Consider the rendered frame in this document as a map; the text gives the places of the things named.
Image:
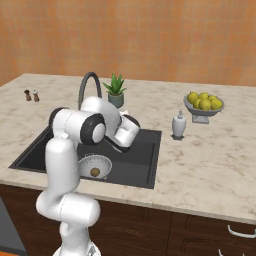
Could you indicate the brown salt shaker white top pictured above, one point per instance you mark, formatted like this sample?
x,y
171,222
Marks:
x,y
36,96

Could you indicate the white colander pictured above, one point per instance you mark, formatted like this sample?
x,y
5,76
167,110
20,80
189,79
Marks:
x,y
100,163

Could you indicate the white soap dispenser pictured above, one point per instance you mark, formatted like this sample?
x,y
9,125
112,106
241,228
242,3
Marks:
x,y
179,126

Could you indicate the brown pepper shaker dark top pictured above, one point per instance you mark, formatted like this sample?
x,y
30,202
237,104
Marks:
x,y
28,95

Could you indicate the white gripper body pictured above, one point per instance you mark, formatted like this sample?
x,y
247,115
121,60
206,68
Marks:
x,y
125,113

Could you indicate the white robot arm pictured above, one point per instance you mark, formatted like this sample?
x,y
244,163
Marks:
x,y
63,166

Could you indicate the green plant in grey pot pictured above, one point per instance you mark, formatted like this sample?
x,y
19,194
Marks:
x,y
115,90

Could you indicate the brown kiwi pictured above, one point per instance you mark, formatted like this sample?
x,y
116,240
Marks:
x,y
95,172

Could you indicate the black sink basin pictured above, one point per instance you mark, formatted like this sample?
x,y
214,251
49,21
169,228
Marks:
x,y
140,160

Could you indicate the grey dishwasher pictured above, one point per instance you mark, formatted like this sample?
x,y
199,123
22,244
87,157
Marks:
x,y
10,230

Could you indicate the grey fruit bowl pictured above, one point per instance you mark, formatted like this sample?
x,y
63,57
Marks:
x,y
201,115

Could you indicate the yellow lemon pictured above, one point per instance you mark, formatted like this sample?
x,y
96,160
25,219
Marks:
x,y
192,97
196,104
212,97
216,104
205,104
204,95

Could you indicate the dark brown cabinet door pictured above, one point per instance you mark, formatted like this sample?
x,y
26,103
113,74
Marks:
x,y
133,230
200,236

